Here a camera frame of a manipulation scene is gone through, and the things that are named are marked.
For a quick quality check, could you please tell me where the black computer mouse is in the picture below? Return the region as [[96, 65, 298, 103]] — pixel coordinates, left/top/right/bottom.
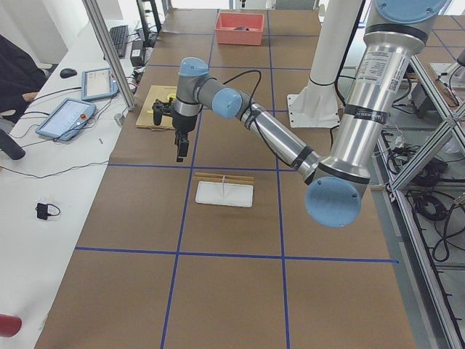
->
[[60, 68, 77, 79]]

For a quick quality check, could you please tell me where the cable bundle on floor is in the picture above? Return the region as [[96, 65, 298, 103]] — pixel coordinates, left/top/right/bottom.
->
[[384, 134, 465, 262]]

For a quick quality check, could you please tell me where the black power adapter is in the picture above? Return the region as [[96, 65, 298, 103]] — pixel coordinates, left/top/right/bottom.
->
[[130, 40, 145, 67]]

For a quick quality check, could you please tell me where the black keyboard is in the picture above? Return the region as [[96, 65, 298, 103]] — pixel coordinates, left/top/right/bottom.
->
[[109, 25, 129, 58]]

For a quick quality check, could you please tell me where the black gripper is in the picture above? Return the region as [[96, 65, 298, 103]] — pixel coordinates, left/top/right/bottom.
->
[[171, 108, 198, 162]]

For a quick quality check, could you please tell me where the red cylinder object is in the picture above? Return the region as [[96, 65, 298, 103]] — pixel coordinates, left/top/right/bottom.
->
[[0, 314, 23, 337]]

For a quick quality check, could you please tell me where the far blue teach pendant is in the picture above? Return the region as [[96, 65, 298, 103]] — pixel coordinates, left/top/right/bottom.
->
[[81, 68, 118, 102]]

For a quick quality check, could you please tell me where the aluminium frame post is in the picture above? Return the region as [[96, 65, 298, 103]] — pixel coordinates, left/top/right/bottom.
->
[[82, 0, 135, 111]]

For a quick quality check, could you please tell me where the blue teach pendant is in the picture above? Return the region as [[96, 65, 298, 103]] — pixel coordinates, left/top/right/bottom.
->
[[36, 98, 97, 141], [81, 68, 118, 102]]

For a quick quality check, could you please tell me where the black handle left edge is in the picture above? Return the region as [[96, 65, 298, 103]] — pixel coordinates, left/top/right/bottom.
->
[[0, 129, 25, 160]]

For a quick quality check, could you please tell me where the aluminium frame truss right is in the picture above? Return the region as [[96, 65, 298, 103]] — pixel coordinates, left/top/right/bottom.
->
[[363, 36, 465, 349]]

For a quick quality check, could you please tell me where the small black device with cable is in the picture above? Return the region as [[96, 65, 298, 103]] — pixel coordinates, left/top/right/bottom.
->
[[36, 202, 61, 220]]

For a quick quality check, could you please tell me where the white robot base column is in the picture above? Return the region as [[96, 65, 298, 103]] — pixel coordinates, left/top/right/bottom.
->
[[287, 0, 365, 128]]

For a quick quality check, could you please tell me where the near blue teach pendant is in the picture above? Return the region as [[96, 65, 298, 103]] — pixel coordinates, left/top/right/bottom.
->
[[36, 98, 97, 141]]

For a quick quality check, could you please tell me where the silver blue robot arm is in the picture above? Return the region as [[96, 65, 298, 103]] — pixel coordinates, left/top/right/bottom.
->
[[171, 1, 444, 228]]

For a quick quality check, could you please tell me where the wooden cutting board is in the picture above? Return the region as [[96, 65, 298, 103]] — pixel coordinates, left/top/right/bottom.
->
[[136, 85, 177, 129]]

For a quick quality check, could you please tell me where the white rectangular tray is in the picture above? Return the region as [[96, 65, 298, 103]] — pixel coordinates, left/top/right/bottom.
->
[[195, 181, 254, 208]]

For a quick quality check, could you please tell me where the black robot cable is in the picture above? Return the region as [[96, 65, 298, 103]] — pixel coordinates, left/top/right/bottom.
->
[[217, 69, 302, 172]]

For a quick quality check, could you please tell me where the person in dark clothes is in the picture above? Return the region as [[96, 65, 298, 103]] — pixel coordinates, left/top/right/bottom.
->
[[1, 36, 47, 124]]

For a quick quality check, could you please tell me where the pink plastic bin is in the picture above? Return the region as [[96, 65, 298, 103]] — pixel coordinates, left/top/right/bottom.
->
[[215, 12, 264, 46]]

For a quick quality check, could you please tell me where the thin black cable on desk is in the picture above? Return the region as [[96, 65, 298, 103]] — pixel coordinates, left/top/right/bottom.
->
[[0, 87, 121, 180]]

